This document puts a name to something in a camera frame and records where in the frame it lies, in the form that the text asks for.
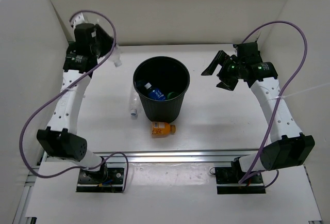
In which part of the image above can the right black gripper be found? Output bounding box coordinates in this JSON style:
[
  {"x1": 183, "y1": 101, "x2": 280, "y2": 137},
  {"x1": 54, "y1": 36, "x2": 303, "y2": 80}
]
[{"x1": 201, "y1": 51, "x2": 245, "y2": 91}]

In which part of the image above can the green soda bottle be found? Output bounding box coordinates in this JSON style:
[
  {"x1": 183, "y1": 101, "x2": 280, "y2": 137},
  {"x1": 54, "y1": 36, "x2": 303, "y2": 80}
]
[{"x1": 167, "y1": 92, "x2": 178, "y2": 100}]

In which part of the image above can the clear bottle blue label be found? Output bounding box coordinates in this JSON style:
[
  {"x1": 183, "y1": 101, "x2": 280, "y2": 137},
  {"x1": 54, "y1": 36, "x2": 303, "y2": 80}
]
[{"x1": 144, "y1": 83, "x2": 167, "y2": 101}]

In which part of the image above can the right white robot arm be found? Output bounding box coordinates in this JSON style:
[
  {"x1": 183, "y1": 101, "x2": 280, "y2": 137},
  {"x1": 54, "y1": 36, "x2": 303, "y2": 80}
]
[{"x1": 202, "y1": 42, "x2": 315, "y2": 183}]

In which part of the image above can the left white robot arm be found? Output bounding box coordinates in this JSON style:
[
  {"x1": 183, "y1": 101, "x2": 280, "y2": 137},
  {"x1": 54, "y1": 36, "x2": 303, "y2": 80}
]
[{"x1": 37, "y1": 23, "x2": 113, "y2": 183}]

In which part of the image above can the black plastic waste bin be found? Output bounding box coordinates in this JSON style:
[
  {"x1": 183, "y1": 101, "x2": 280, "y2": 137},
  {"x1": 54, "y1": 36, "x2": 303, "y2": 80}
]
[{"x1": 133, "y1": 56, "x2": 190, "y2": 123}]

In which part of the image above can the clear empty water bottle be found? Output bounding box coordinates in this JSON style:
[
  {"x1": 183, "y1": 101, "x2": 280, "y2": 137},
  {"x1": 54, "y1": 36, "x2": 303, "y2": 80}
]
[{"x1": 129, "y1": 86, "x2": 141, "y2": 118}]

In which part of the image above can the orange juice bottle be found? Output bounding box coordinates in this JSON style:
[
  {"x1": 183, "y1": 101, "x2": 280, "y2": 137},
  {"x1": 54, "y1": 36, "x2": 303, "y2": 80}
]
[{"x1": 151, "y1": 121, "x2": 176, "y2": 138}]

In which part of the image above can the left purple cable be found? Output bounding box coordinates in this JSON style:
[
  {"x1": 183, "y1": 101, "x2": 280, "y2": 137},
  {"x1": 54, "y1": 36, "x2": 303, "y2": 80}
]
[{"x1": 19, "y1": 10, "x2": 128, "y2": 193}]

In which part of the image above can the purple cable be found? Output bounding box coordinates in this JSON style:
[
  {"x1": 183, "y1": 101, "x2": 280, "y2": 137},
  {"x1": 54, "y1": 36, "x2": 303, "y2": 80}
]
[
  {"x1": 238, "y1": 21, "x2": 308, "y2": 189},
  {"x1": 19, "y1": 10, "x2": 128, "y2": 193}
]

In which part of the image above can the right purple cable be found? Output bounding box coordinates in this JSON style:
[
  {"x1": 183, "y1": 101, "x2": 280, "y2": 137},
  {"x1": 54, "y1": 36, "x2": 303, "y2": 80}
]
[{"x1": 238, "y1": 21, "x2": 308, "y2": 189}]

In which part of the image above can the aluminium front rail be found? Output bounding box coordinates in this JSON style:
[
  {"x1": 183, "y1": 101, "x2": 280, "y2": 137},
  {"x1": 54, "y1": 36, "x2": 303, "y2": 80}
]
[{"x1": 92, "y1": 149, "x2": 275, "y2": 163}]

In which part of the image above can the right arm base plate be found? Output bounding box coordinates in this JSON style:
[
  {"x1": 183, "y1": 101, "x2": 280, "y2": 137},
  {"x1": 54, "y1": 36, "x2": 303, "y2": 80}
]
[{"x1": 209, "y1": 167, "x2": 266, "y2": 195}]

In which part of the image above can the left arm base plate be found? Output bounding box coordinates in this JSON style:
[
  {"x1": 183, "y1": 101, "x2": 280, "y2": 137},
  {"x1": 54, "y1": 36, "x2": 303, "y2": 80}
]
[{"x1": 76, "y1": 163, "x2": 126, "y2": 193}]

